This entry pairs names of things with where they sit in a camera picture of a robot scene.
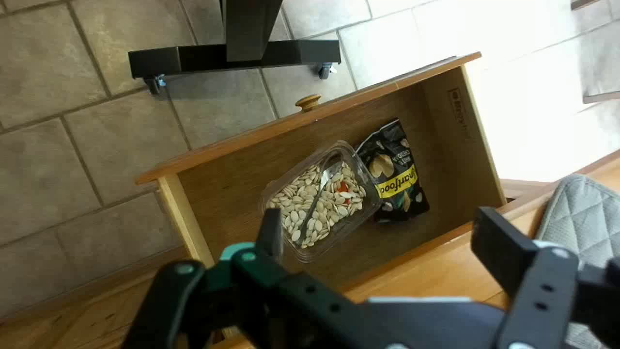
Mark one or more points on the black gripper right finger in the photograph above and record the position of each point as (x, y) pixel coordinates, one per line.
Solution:
(549, 292)

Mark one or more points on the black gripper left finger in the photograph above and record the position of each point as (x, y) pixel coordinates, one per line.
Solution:
(175, 297)

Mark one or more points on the grey quilted pot holder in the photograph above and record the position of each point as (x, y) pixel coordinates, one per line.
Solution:
(587, 214)

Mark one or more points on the wooden dresser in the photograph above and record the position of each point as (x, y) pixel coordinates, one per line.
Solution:
(438, 272)

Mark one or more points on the open wooden drawer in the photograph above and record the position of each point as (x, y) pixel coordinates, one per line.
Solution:
(258, 148)

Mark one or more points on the clear plastic nut container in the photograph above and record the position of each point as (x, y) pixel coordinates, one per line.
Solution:
(322, 201)

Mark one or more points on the black snack bag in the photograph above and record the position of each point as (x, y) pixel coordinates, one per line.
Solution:
(394, 175)

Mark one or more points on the round wooden drawer knob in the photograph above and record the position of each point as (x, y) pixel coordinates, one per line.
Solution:
(308, 102)

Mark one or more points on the black robot stand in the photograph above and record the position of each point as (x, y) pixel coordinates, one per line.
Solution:
(244, 55)

